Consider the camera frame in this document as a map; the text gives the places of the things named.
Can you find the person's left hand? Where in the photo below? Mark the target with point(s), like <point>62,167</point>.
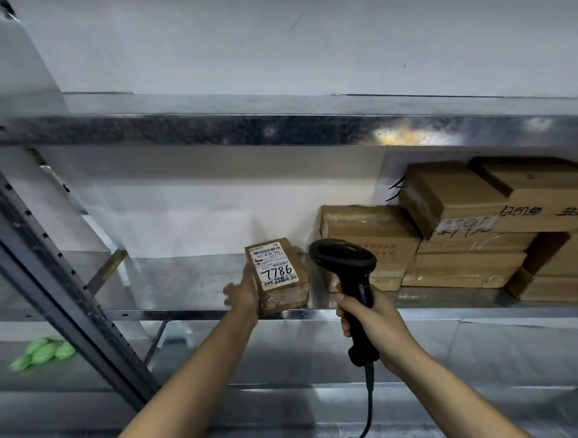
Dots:
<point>244,300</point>

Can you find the person's right hand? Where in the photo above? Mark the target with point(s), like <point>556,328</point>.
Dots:
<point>388,334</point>

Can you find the parcel labelled 7786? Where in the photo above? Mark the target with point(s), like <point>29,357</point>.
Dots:
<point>289,298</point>

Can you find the black barcode scanner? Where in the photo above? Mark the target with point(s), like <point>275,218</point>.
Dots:
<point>343,257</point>

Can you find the stack of cardboard boxes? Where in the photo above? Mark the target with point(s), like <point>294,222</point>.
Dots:
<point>370,225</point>

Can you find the parcel with shoe label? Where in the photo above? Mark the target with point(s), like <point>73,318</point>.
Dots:
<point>451,185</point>

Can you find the person's left forearm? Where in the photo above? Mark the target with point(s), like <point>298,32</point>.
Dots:
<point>194,383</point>

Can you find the person's right forearm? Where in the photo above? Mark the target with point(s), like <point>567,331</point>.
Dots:
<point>451,406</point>

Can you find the metal shelving rack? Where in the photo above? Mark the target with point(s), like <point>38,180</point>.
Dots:
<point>226,131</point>

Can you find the green plastic bag roll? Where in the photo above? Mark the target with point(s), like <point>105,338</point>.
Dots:
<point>44,354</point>
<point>20,363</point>
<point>65,350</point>
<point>36,344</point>

